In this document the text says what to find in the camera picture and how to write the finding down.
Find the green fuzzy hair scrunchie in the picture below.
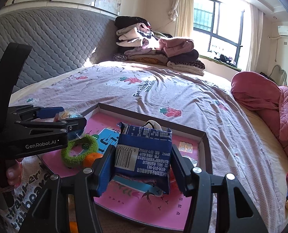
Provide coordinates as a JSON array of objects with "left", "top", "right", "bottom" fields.
[{"left": 61, "top": 134, "right": 98, "bottom": 168}]

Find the blue snack packet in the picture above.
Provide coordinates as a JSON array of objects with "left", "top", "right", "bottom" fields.
[{"left": 115, "top": 122, "right": 172, "bottom": 194}]

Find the colourful toy egg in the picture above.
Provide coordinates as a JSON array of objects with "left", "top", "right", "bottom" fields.
[{"left": 54, "top": 110, "right": 84, "bottom": 140}]

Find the red ball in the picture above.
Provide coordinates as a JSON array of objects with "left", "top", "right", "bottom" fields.
[{"left": 183, "top": 155, "right": 198, "bottom": 167}]

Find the orange tangerine with stem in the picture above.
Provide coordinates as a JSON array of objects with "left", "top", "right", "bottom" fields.
[{"left": 69, "top": 221, "right": 78, "bottom": 233}]

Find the person's left hand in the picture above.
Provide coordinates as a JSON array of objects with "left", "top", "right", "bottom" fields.
[{"left": 0, "top": 157, "right": 25, "bottom": 197}]

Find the pink blue book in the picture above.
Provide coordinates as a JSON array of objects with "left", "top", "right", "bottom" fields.
[{"left": 40, "top": 112, "right": 200, "bottom": 231}]

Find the pink strawberry bed sheet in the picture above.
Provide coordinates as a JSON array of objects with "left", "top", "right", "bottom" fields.
[{"left": 10, "top": 62, "right": 288, "bottom": 232}]

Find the grey quilted headboard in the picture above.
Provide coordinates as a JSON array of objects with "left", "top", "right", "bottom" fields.
[{"left": 0, "top": 7, "right": 118, "bottom": 91}]

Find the pile of folded clothes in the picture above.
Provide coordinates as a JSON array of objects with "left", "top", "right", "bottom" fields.
[{"left": 113, "top": 16, "right": 205, "bottom": 76}]

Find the pink quilted blanket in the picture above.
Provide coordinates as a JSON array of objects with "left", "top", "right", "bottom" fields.
[{"left": 231, "top": 72, "right": 288, "bottom": 157}]

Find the cream curtain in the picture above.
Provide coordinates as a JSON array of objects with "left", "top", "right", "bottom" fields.
[{"left": 168, "top": 0, "right": 194, "bottom": 37}]

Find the window with dark frame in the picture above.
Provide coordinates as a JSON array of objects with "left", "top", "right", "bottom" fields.
[{"left": 193, "top": 0, "right": 245, "bottom": 67}]

